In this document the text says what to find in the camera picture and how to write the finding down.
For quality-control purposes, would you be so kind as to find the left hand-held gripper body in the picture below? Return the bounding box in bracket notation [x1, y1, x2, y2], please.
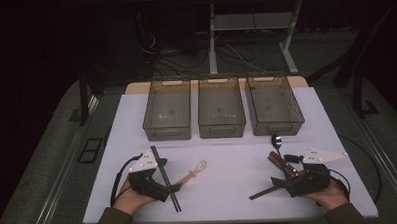
[127, 148, 174, 204]

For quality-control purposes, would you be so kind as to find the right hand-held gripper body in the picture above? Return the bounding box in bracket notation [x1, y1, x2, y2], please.
[281, 146, 352, 199]

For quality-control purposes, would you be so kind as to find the black chopstick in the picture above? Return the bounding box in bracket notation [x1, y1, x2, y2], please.
[150, 145, 181, 215]
[153, 144, 183, 214]

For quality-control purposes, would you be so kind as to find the dark brown chopstick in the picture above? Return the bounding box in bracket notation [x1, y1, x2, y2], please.
[247, 184, 285, 201]

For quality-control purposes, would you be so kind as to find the clear spoon with wooden handle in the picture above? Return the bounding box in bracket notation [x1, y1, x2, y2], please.
[174, 159, 209, 187]

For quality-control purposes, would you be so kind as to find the metal spoon with black handle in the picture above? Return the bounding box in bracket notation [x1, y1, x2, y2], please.
[270, 133, 290, 170]

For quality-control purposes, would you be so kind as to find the clear grey plastic bin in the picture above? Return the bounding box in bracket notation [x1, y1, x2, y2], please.
[140, 75, 194, 143]
[244, 70, 306, 138]
[195, 72, 247, 140]

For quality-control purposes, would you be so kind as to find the person's right hand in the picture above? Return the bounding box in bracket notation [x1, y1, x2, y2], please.
[300, 178, 350, 212]

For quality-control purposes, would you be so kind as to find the person's left hand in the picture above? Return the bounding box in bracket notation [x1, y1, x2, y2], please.
[111, 176, 158, 217]

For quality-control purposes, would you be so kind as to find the white table mat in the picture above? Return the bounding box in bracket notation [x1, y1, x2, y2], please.
[78, 83, 379, 224]

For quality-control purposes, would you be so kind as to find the black metal stand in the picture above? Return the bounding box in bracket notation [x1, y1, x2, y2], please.
[303, 0, 397, 121]
[77, 64, 109, 128]

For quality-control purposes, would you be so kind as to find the wooden-handled cutlery piece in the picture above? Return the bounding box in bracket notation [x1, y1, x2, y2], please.
[270, 150, 301, 178]
[267, 154, 295, 182]

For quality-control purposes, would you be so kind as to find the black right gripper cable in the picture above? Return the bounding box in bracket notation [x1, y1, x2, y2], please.
[328, 167, 353, 202]

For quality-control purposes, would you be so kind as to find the black rectangular floor frame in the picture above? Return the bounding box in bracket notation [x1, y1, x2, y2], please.
[74, 136, 105, 165]

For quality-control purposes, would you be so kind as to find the thin black floor cable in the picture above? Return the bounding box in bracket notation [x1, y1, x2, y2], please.
[337, 131, 384, 207]

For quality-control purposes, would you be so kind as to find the metal floor rail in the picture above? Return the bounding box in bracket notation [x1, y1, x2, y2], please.
[24, 94, 105, 224]
[338, 90, 397, 215]

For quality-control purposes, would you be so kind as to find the tangle of black floor cables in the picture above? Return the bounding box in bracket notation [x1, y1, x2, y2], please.
[139, 24, 269, 79]

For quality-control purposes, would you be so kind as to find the white floor cable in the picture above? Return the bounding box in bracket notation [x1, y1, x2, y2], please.
[223, 41, 270, 74]

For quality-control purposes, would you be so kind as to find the white metal desk frame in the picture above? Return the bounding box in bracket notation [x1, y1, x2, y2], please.
[195, 0, 355, 79]

